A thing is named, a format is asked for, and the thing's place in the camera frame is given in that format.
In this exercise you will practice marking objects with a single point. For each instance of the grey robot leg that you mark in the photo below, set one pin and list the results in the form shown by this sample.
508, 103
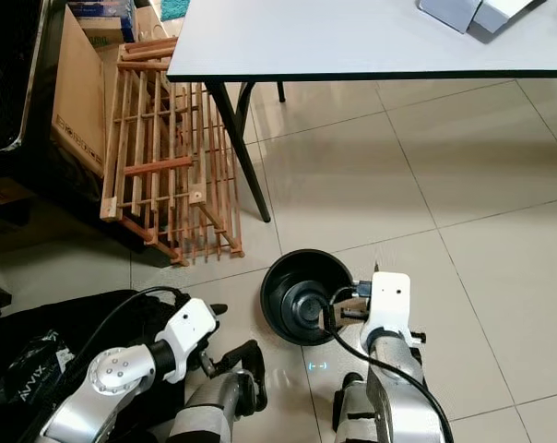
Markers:
354, 415
209, 411

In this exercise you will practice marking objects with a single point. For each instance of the black fabric bag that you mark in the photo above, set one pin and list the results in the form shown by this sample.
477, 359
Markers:
94, 314

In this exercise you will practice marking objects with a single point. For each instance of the brown cardboard box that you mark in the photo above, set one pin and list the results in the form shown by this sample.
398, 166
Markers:
77, 97

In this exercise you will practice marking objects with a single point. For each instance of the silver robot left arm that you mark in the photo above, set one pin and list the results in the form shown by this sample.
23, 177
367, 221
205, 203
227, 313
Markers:
112, 374

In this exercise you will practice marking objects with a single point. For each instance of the black cabinet chrome edge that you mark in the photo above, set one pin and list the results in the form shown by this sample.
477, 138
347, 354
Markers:
13, 88

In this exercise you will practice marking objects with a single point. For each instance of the grey robot right leg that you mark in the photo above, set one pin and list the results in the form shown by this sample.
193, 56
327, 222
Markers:
354, 415

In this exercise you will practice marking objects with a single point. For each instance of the blue printed carton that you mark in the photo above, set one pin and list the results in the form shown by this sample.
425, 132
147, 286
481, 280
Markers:
103, 18

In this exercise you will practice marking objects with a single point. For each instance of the teal mat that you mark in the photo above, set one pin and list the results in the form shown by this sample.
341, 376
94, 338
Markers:
174, 8

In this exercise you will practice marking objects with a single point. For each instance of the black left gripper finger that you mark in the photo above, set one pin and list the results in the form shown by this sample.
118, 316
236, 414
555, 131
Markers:
242, 352
260, 383

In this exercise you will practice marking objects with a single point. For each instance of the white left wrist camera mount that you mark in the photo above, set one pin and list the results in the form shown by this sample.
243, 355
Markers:
194, 325

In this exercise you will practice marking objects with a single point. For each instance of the black metal table leg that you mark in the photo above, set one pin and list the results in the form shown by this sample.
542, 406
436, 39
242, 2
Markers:
237, 148
281, 90

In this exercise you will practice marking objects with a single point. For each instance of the white flat cardboard box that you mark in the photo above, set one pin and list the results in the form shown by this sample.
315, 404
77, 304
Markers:
477, 13

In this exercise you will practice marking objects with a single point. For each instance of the black printed plastic bag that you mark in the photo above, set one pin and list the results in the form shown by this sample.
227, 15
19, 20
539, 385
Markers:
50, 369

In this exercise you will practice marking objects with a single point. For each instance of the grey robot left leg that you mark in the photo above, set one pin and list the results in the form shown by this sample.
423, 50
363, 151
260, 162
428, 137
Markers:
209, 411

